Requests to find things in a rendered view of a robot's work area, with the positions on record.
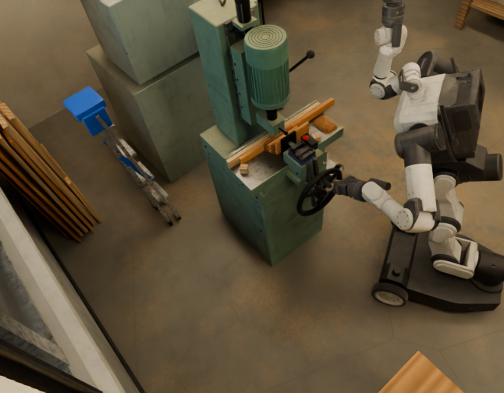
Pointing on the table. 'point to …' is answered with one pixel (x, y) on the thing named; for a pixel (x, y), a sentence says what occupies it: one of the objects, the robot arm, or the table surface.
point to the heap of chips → (325, 124)
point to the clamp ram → (288, 141)
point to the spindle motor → (267, 66)
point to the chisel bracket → (270, 122)
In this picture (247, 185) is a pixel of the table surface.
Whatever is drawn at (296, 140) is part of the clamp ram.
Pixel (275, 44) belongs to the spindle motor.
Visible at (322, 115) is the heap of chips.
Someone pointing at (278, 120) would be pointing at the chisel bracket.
